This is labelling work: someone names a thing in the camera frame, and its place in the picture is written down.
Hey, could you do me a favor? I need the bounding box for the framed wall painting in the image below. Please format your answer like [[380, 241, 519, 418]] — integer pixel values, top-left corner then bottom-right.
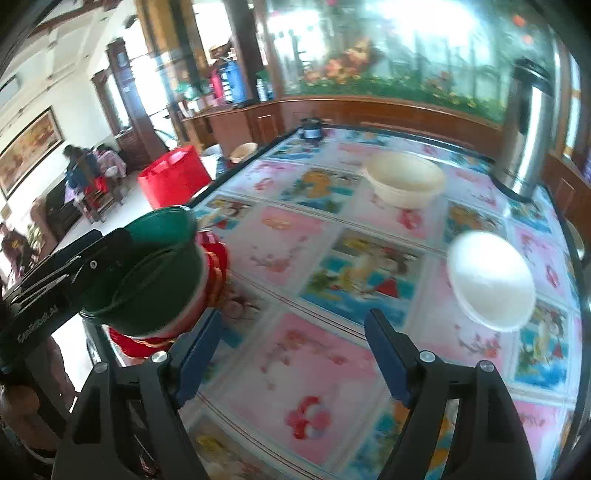
[[0, 106, 64, 200]]

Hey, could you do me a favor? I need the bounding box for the blue thermos jug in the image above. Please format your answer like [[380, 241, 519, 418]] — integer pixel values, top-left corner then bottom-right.
[[221, 60, 243, 104]]

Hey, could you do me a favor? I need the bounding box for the glass artificial flower display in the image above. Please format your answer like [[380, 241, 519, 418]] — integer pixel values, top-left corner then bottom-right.
[[265, 0, 559, 123]]

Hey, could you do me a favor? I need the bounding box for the white bowl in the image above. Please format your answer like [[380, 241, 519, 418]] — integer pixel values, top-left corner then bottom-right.
[[445, 232, 537, 332]]

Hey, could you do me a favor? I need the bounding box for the red shopping bag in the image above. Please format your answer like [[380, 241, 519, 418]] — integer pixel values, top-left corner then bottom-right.
[[137, 145, 211, 209]]

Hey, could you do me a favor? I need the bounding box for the wooden counter cabinet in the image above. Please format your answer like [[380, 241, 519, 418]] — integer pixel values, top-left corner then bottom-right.
[[180, 97, 504, 158]]

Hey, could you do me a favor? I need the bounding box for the person's left hand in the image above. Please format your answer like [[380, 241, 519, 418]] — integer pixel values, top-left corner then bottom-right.
[[0, 385, 42, 460]]

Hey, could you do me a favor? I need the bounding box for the dark sofa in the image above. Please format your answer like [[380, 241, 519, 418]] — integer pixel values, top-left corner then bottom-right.
[[32, 185, 88, 245]]

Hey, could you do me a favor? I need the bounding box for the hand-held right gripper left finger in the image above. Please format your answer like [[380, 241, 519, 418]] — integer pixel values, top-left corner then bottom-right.
[[55, 309, 223, 480]]

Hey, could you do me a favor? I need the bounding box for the green bowl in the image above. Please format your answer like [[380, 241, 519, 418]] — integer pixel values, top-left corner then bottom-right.
[[78, 207, 206, 337]]

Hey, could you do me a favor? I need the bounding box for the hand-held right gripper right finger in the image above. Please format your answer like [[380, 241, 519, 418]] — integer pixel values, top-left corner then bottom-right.
[[365, 308, 537, 480]]

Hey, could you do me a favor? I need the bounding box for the cream bowl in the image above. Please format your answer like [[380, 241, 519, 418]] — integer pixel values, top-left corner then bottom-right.
[[361, 152, 446, 209], [228, 142, 258, 164]]

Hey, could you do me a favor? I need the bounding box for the fruit print tablecloth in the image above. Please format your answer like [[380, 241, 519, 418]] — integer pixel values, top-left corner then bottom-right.
[[185, 127, 583, 480]]

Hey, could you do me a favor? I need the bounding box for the wooden door frame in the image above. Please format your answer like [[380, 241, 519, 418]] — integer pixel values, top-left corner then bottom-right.
[[92, 39, 167, 171]]

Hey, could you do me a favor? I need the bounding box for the stainless steel thermos pot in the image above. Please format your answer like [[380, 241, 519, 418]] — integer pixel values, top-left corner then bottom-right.
[[489, 58, 555, 201]]

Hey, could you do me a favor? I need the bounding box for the black electric motor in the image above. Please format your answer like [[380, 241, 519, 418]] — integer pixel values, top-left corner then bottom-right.
[[298, 117, 324, 141]]

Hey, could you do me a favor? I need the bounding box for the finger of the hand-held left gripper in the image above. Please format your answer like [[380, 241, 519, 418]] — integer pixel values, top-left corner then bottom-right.
[[55, 228, 134, 289]]

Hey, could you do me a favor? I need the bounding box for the black framed table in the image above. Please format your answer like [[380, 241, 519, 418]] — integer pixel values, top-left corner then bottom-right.
[[83, 122, 591, 480]]

